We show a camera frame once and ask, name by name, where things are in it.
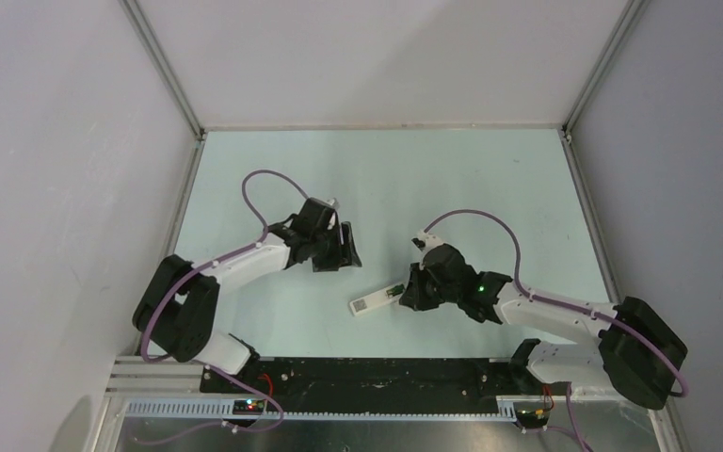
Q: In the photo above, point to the white remote control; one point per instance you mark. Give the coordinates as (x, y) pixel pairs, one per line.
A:
(371, 302)

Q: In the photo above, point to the green AA battery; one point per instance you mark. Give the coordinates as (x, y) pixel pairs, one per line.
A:
(395, 291)

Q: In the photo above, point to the left electronics board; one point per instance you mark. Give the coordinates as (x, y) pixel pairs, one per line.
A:
(248, 407)

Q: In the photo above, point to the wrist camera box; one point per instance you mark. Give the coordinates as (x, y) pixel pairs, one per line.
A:
(333, 204)
(425, 241)

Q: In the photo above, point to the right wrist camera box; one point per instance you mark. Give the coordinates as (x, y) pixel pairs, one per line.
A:
(425, 241)

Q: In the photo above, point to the right electronics board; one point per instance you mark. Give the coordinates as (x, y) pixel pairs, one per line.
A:
(532, 419)

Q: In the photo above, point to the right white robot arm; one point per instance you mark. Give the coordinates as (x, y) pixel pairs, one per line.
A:
(625, 347)

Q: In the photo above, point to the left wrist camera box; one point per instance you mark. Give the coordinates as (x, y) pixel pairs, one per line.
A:
(333, 204)

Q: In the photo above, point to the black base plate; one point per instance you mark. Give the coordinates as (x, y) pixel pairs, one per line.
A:
(387, 386)

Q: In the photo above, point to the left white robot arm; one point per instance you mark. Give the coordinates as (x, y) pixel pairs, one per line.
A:
(178, 309)

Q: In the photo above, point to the aluminium frame rail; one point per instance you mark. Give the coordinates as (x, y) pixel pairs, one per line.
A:
(195, 391)

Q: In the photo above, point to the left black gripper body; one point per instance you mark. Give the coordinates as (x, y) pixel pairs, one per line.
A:
(327, 251)

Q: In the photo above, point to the electronics board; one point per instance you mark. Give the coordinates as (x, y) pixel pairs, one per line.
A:
(248, 407)
(532, 419)

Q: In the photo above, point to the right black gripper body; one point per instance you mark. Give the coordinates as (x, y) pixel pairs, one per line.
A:
(426, 293)

